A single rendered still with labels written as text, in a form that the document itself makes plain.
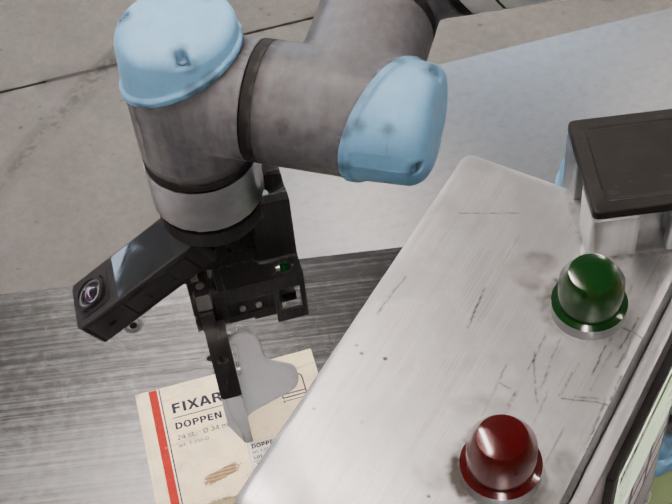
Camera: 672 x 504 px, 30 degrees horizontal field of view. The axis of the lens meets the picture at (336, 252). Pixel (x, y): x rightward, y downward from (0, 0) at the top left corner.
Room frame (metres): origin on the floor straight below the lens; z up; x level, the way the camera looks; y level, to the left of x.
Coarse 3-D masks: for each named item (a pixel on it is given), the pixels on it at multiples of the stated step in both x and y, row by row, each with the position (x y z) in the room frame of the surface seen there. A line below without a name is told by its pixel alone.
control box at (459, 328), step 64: (448, 192) 0.31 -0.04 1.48; (512, 192) 0.30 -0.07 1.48; (448, 256) 0.28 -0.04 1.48; (512, 256) 0.27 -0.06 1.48; (576, 256) 0.27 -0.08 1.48; (640, 256) 0.26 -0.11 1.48; (384, 320) 0.25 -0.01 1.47; (448, 320) 0.25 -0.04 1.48; (512, 320) 0.24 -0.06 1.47; (640, 320) 0.24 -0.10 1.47; (320, 384) 0.23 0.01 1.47; (384, 384) 0.23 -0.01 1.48; (448, 384) 0.22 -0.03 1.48; (512, 384) 0.22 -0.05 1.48; (576, 384) 0.22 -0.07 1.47; (640, 384) 0.22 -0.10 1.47; (320, 448) 0.20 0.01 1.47; (384, 448) 0.20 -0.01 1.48; (448, 448) 0.20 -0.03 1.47; (576, 448) 0.19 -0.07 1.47
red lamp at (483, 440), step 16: (496, 416) 0.20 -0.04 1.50; (512, 416) 0.19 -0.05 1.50; (480, 432) 0.19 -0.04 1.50; (496, 432) 0.19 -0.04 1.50; (512, 432) 0.19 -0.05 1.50; (528, 432) 0.19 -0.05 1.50; (464, 448) 0.19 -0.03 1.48; (480, 448) 0.19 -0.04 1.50; (496, 448) 0.18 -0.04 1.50; (512, 448) 0.18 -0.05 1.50; (528, 448) 0.18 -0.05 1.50; (464, 464) 0.19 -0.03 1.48; (480, 464) 0.18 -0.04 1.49; (496, 464) 0.18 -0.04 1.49; (512, 464) 0.18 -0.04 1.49; (528, 464) 0.18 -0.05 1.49; (464, 480) 0.18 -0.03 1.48; (480, 480) 0.18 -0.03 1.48; (496, 480) 0.18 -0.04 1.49; (512, 480) 0.18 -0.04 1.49; (528, 480) 0.18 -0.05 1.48; (480, 496) 0.18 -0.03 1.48; (496, 496) 0.18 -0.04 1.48; (512, 496) 0.18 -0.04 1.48; (528, 496) 0.18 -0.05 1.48
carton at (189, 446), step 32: (192, 384) 0.61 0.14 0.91; (160, 416) 0.58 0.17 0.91; (192, 416) 0.58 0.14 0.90; (224, 416) 0.57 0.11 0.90; (256, 416) 0.57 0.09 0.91; (288, 416) 0.57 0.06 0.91; (160, 448) 0.55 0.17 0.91; (192, 448) 0.55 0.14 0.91; (224, 448) 0.54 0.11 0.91; (256, 448) 0.54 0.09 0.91; (160, 480) 0.52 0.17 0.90; (192, 480) 0.52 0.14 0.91; (224, 480) 0.51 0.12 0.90
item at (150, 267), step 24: (144, 240) 0.56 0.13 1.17; (168, 240) 0.55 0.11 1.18; (120, 264) 0.55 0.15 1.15; (144, 264) 0.54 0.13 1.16; (168, 264) 0.53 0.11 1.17; (192, 264) 0.53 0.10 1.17; (96, 288) 0.54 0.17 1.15; (120, 288) 0.53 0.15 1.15; (144, 288) 0.53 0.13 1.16; (168, 288) 0.53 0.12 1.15; (96, 312) 0.52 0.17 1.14; (120, 312) 0.52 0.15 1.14; (144, 312) 0.52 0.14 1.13; (96, 336) 0.52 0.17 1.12
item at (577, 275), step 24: (576, 264) 0.25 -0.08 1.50; (600, 264) 0.25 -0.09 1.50; (576, 288) 0.24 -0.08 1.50; (600, 288) 0.24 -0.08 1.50; (624, 288) 0.24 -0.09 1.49; (552, 312) 0.24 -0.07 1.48; (576, 312) 0.24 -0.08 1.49; (600, 312) 0.23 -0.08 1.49; (624, 312) 0.24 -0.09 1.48; (576, 336) 0.23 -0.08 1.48; (600, 336) 0.23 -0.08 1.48
